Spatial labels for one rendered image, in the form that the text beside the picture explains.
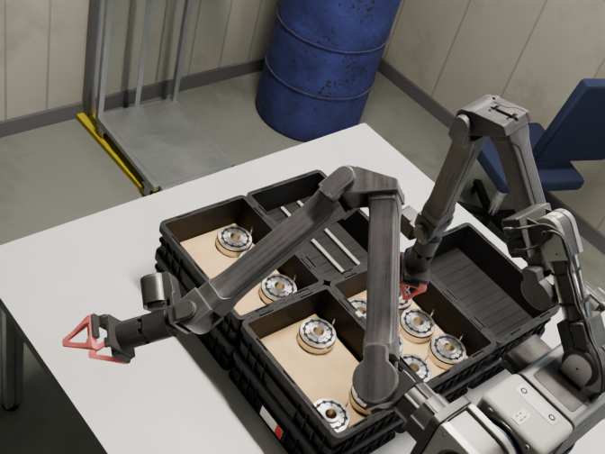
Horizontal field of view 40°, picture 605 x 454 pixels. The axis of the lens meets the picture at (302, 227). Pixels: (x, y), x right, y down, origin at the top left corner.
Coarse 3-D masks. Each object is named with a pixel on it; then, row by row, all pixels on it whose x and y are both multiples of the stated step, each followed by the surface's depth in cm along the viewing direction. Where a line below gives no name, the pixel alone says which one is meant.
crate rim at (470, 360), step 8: (400, 256) 247; (352, 272) 237; (360, 272) 237; (336, 280) 233; (344, 280) 234; (432, 280) 242; (336, 288) 231; (440, 288) 240; (344, 296) 229; (448, 296) 239; (352, 304) 228; (456, 304) 237; (464, 312) 236; (472, 320) 234; (480, 328) 232; (488, 336) 231; (488, 352) 228; (400, 360) 217; (464, 360) 222; (472, 360) 223; (408, 368) 216; (448, 368) 219; (456, 368) 220; (464, 368) 223; (416, 376) 215; (448, 376) 218; (432, 384) 214
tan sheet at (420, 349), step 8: (352, 296) 244; (360, 296) 245; (416, 304) 248; (432, 336) 240; (408, 344) 235; (416, 344) 236; (424, 344) 237; (408, 352) 233; (416, 352) 234; (424, 352) 235; (432, 368) 231; (440, 368) 232; (432, 376) 229
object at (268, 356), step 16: (320, 288) 229; (288, 304) 222; (256, 320) 216; (256, 336) 212; (272, 368) 208; (400, 368) 215; (288, 384) 204; (304, 400) 201; (320, 416) 199; (368, 416) 202; (336, 432) 196; (352, 432) 198
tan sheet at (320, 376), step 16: (304, 320) 233; (272, 336) 226; (288, 336) 227; (272, 352) 222; (288, 352) 223; (304, 352) 225; (336, 352) 227; (288, 368) 219; (304, 368) 221; (320, 368) 222; (336, 368) 223; (352, 368) 224; (304, 384) 217; (320, 384) 218; (336, 384) 219; (352, 384) 221; (352, 416) 213
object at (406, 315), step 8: (408, 312) 240; (416, 312) 241; (424, 312) 242; (408, 320) 238; (432, 320) 240; (408, 328) 236; (416, 328) 236; (424, 328) 237; (432, 328) 238; (424, 336) 235
